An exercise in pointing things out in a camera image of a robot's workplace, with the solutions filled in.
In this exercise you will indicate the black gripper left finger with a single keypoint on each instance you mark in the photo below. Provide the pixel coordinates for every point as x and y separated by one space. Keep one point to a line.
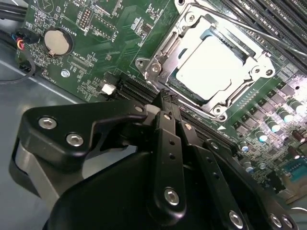
60 134

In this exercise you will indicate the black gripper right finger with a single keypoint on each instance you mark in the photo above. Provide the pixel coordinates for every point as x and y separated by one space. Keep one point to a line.
225 198

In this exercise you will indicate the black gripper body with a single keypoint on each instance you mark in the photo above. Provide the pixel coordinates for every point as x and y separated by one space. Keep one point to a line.
108 191

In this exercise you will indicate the CPU with silver top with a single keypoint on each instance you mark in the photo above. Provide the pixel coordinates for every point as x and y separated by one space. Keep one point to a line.
206 69

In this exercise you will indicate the metal socket cover frame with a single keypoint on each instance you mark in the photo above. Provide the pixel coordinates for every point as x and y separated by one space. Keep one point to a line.
184 36

